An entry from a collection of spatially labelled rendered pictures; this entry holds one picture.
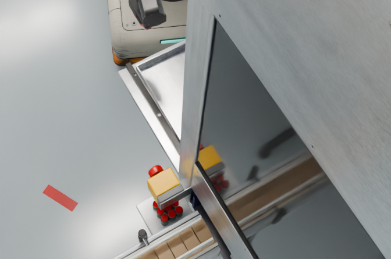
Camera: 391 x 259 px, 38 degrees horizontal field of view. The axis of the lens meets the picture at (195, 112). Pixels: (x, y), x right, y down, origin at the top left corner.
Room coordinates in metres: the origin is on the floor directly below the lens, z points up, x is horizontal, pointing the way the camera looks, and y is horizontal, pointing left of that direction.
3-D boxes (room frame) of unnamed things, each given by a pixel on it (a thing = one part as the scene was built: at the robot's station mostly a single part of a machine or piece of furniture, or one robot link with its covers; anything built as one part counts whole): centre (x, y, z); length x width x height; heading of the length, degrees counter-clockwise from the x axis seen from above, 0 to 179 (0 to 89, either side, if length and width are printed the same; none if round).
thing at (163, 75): (0.76, -0.01, 0.90); 0.34 x 0.26 x 0.04; 35
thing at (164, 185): (0.42, 0.06, 1.00); 0.08 x 0.07 x 0.07; 36
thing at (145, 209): (0.38, 0.05, 0.87); 0.14 x 0.13 x 0.02; 36
